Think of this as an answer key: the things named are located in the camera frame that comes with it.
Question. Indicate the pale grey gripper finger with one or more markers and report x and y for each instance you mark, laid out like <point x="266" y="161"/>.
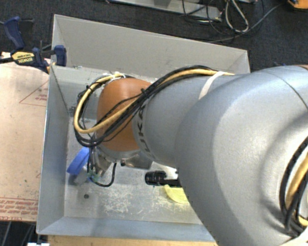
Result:
<point x="80" y="178"/>

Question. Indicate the blue curved object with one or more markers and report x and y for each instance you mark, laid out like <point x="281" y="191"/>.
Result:
<point x="78" y="161"/>

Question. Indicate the grey metal bin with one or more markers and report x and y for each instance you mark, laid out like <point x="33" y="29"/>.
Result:
<point x="120" y="203"/>

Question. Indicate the brown cardboard board red print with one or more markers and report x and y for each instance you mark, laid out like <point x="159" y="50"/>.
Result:
<point x="14" y="142"/>

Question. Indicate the pale yellow sponge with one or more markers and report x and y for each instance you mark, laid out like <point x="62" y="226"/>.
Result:
<point x="174" y="195"/>

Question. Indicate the black cylinder on white bracket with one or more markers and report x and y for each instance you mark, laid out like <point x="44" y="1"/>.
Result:
<point x="154" y="178"/>

